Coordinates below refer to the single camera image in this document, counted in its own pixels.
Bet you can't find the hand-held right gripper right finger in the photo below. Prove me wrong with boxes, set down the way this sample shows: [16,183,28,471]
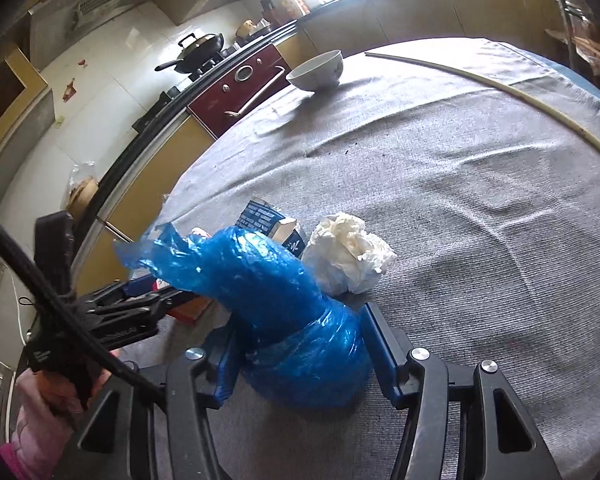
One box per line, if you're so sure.
[360,302,563,480]

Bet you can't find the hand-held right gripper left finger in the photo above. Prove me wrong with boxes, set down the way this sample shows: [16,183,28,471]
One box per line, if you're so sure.
[55,330,242,480]

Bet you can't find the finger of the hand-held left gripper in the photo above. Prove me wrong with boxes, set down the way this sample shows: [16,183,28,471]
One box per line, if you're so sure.
[85,294,187,320]
[87,279,181,306]

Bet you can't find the orange cardboard box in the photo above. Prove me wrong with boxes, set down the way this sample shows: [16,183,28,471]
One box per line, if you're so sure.
[167,295,213,323]

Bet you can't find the blue plastic bag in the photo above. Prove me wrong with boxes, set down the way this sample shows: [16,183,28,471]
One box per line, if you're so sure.
[112,222,373,408]

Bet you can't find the white tissue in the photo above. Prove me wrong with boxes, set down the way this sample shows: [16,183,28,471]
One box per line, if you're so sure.
[301,212,398,296]

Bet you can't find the blue and white box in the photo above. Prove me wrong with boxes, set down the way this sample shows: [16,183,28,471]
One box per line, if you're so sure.
[237,199,307,256]

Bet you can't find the person's left hand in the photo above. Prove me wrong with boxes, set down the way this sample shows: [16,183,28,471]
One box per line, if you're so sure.
[87,352,121,403]

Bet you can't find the yellow base cabinets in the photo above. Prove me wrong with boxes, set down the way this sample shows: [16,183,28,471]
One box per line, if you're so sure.
[80,0,566,261]

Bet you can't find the brown clay pot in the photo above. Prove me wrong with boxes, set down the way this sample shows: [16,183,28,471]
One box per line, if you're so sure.
[67,177,101,218]

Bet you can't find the clear plastic bag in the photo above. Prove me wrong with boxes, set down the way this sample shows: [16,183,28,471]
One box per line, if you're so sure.
[67,160,101,196]

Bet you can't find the grey tablecloth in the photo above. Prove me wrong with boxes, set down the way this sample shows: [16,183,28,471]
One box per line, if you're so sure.
[115,37,600,480]

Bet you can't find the black kitchen countertop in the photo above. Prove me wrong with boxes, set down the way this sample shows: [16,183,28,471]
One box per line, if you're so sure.
[70,0,551,246]

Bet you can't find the dark red oven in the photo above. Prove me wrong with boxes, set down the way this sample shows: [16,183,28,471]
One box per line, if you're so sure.
[187,44,293,139]

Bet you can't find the gas stove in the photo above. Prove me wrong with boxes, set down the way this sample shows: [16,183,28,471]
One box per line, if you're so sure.
[155,45,246,101]

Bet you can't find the black wok with lid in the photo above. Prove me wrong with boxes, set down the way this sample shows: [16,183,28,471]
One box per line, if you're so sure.
[155,32,225,75]

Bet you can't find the white ceramic bowl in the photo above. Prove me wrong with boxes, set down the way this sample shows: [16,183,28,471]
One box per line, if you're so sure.
[286,50,344,92]

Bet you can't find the range hood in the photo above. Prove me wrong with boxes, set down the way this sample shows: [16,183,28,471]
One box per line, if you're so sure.
[27,0,151,73]

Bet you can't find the long thin stick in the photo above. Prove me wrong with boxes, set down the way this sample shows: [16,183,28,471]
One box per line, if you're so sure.
[364,51,600,167]

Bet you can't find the blue tablecloth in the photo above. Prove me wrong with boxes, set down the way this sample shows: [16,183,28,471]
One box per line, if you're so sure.
[545,57,600,106]

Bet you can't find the metal storage rack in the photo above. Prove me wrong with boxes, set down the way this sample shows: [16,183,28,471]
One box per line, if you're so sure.
[545,0,600,91]

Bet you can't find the white power cable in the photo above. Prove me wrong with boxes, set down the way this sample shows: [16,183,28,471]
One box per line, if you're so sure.
[10,272,31,333]

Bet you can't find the black braided cable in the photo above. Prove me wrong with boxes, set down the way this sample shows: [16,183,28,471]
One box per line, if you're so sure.
[0,212,168,401]

